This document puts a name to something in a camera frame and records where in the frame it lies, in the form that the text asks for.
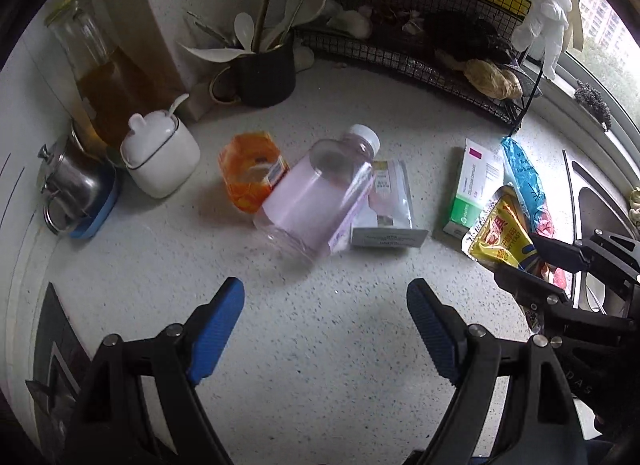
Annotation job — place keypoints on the white ceramic lidded pot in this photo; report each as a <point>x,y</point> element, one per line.
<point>160,155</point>

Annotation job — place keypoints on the orange plastic packaging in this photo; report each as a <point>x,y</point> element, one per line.
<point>240,195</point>

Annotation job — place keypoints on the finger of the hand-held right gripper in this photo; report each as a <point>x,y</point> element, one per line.
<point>530,287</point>
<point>560,251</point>

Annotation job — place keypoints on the steel sink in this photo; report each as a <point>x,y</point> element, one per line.
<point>595,200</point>

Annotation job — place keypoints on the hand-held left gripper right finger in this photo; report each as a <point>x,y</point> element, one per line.
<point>435,330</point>

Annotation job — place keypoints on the green white medicine box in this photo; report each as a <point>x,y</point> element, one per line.
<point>470,190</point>

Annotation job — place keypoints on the white garlic bulb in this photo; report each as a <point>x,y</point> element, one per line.
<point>350,22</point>

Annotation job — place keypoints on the white rice paddle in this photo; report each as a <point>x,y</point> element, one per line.
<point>305,0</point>

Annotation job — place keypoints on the small red shallots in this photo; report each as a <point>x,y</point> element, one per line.
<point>385,15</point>

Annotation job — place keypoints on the yellow sauce packet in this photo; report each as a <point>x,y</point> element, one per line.
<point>500,240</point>

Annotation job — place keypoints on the blue patterned wrapper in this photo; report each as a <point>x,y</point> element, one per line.
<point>520,170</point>

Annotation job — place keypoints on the wooden chopsticks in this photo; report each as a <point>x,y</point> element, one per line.
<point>265,5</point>

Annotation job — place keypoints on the dark mesh bag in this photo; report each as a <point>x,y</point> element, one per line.
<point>465,37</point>

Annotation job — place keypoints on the white rubber glove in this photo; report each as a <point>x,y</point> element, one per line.
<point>540,10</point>

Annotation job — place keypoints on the blue saucer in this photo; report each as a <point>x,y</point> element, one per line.
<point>102,210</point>

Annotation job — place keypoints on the black utensil cup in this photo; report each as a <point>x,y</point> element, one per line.
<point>265,77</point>

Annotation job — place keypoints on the white spoon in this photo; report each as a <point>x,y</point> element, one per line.
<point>207,52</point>
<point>244,27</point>

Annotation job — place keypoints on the steel teapot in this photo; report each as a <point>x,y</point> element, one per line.
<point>75,180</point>

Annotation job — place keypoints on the black glass gas stove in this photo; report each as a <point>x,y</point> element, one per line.
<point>55,335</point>

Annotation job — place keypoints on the window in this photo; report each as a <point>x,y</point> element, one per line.
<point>607,25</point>

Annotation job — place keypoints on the brown ginger root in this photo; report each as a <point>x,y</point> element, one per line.
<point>492,77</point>

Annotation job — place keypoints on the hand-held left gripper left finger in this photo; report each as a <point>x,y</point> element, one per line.
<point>215,330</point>

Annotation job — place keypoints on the glass oil jar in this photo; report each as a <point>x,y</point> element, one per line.
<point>107,95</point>

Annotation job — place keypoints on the dark scouring pad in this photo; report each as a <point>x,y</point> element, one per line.
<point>595,102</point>

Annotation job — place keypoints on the clear pink bottle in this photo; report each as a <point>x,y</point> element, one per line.
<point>310,195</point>

